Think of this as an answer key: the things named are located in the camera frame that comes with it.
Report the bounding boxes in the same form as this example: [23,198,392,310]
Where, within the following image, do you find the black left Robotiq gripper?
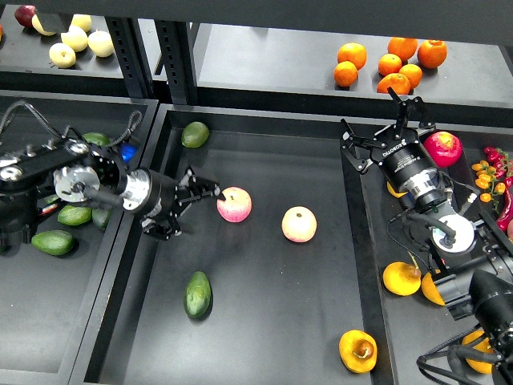
[139,167,220,241]

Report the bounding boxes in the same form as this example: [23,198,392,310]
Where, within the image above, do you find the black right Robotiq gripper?
[340,87,438,188]

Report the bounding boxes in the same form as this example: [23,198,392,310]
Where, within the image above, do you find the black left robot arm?
[1,100,224,248]

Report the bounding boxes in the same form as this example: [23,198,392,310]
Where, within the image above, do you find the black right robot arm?
[340,87,512,384]

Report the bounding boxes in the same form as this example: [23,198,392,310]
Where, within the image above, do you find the yellow pear beside arm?
[421,273,446,306]

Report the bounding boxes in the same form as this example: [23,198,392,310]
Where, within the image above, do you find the yellow pear under right gripper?
[386,181,406,199]

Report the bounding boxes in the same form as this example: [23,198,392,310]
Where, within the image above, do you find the dark green avocado upright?
[91,209,111,231]

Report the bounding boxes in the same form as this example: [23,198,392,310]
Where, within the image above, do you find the green avocado at tray corner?
[181,121,210,148]

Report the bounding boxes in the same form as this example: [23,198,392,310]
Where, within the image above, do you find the green avocado left tray top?
[83,132,110,146]

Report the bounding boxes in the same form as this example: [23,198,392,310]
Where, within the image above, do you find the green avocado left tray middle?
[57,205,92,226]

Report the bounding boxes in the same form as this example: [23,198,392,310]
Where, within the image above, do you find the green avocado left tray upper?
[43,194,59,205]

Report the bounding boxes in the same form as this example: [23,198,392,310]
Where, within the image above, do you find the yellow pear right tray middle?
[382,252,422,296]

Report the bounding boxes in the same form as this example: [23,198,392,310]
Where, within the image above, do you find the pale yellow pear front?
[49,43,76,69]

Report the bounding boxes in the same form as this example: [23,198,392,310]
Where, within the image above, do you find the pale yellow pear middle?
[60,25,88,52]

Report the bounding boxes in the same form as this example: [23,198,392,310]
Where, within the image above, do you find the pale yellow pear back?
[71,14,92,33]

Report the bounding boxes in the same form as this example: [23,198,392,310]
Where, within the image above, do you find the yellow pear in centre tray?
[339,330,378,374]

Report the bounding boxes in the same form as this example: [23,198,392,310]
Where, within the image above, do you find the pale yellow pear half hidden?
[31,14,55,36]

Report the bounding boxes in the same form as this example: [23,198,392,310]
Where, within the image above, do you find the orange front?
[377,73,410,95]

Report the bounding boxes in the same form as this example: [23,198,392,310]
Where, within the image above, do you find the orange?
[417,39,447,69]
[337,42,367,71]
[377,73,410,95]
[333,61,358,87]
[378,53,402,77]
[387,37,418,62]
[399,63,423,90]

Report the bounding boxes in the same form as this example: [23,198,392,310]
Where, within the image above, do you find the orange right lower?
[399,63,423,90]

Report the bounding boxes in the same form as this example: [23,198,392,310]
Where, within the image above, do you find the red apple right tray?
[423,132,463,168]

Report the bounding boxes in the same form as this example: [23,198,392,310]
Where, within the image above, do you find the pink red apple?
[216,186,252,223]

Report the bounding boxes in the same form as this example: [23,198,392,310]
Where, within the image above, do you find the orange centre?
[378,53,402,77]

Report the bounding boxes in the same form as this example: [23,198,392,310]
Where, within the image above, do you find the orange lower left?
[333,61,358,87]

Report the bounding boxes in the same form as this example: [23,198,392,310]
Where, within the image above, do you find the orange top left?
[337,42,367,71]

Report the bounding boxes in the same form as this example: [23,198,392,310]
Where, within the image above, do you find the orange top middle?
[387,37,418,62]

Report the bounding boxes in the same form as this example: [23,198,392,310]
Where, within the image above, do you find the orange top right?
[417,39,447,69]

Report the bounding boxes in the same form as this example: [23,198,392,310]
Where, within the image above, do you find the cherry tomato bunch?
[471,146,512,204]

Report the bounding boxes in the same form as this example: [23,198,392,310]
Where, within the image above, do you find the pale yellow pink apple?
[281,206,317,243]

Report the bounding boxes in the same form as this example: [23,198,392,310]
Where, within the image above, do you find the black centre tray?
[71,105,380,384]

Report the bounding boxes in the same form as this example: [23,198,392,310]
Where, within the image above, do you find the black tray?
[339,132,513,385]
[1,91,158,384]
[71,105,380,384]

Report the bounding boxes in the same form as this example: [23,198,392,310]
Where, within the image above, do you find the red chili pepper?
[495,188,512,232]

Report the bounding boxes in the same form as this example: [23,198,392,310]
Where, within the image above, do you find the black left tray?
[1,91,158,384]

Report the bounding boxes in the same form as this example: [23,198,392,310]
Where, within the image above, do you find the black shelf upright posts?
[104,16,199,105]

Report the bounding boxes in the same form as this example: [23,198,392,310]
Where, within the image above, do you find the black right tray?
[339,132,513,385]

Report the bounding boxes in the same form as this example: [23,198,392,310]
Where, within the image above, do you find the dark red apple on shelf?
[14,5,36,29]

